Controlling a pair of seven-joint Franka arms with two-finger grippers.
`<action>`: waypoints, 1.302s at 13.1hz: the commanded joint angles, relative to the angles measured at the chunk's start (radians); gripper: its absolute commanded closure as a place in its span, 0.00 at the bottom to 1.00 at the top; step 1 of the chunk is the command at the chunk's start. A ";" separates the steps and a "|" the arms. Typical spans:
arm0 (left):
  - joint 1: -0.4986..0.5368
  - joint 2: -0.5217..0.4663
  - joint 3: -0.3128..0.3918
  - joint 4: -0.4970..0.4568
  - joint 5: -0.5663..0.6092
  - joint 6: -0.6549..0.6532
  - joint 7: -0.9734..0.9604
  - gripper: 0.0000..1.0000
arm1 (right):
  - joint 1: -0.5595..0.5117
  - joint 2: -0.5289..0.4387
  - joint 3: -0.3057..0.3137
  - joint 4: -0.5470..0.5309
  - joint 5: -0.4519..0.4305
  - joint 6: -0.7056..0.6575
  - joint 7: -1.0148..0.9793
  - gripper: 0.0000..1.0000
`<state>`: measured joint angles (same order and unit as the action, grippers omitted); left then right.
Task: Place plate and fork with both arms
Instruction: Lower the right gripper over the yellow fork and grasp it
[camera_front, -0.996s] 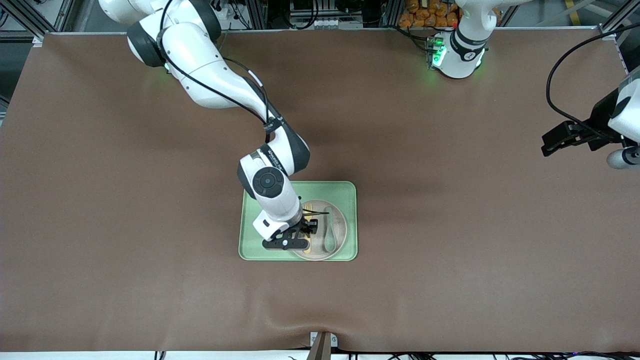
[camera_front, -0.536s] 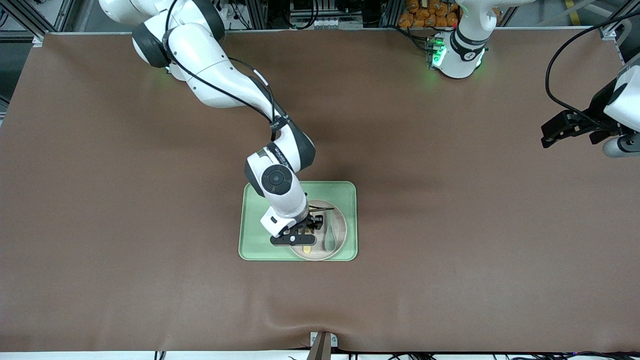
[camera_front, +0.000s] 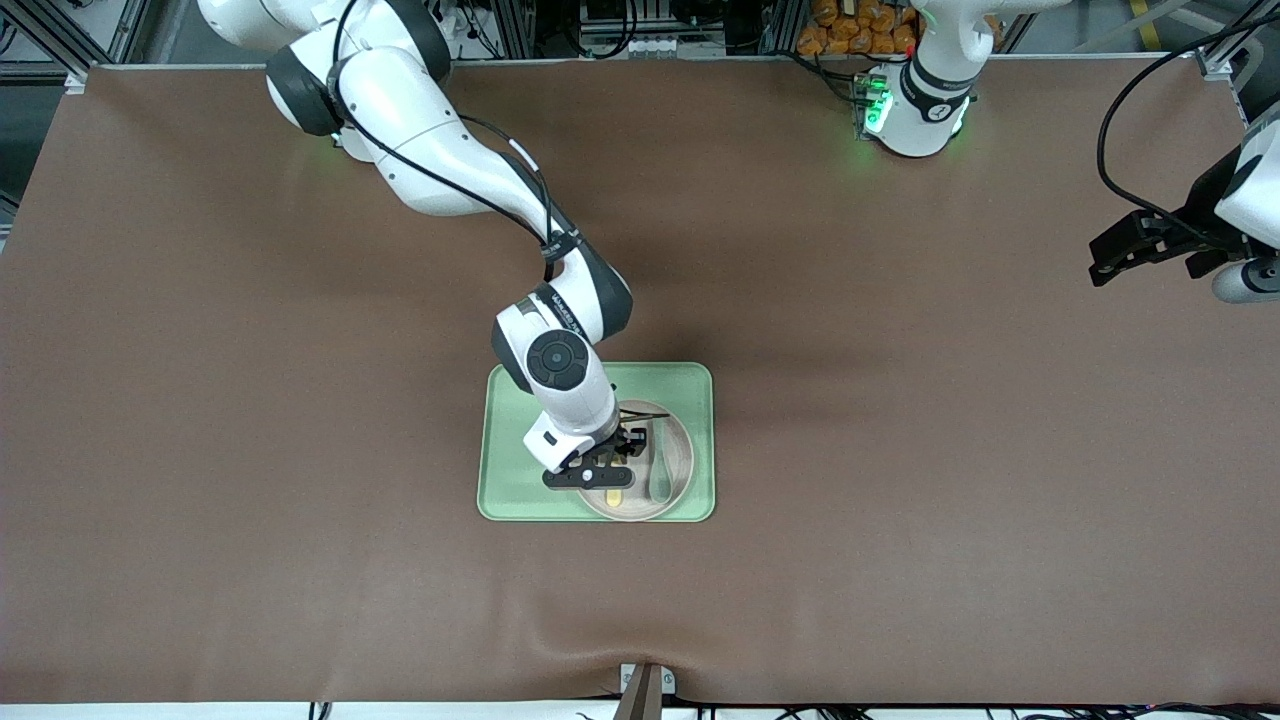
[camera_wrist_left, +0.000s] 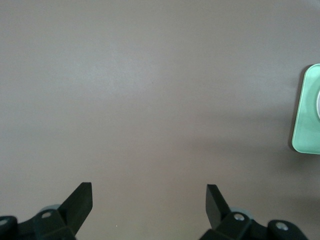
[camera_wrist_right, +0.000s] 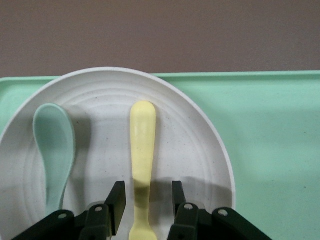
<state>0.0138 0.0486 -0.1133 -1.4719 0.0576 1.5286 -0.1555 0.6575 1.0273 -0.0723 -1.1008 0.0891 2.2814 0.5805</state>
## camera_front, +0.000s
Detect round beige plate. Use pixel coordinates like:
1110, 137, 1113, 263
577, 400, 694, 522

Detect green plastic spoon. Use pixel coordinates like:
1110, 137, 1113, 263
648, 420, 676, 501

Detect green rectangular tray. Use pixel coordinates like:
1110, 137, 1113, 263
477, 361, 717, 523

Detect brown table mat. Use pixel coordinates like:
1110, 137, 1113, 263
0, 55, 1280, 706

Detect orange snack packets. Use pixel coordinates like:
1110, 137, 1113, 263
797, 0, 913, 57

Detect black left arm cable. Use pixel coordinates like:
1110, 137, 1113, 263
1096, 0, 1280, 241

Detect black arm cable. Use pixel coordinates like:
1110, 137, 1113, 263
1096, 0, 1280, 241
335, 0, 673, 421

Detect metal table edge bracket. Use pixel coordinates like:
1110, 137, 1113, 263
619, 663, 677, 697

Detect brown post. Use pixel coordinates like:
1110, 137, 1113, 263
612, 663, 663, 720

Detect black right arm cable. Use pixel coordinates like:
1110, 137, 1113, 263
335, 0, 673, 421

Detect aluminium frame post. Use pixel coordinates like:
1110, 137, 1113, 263
762, 0, 803, 56
500, 0, 541, 59

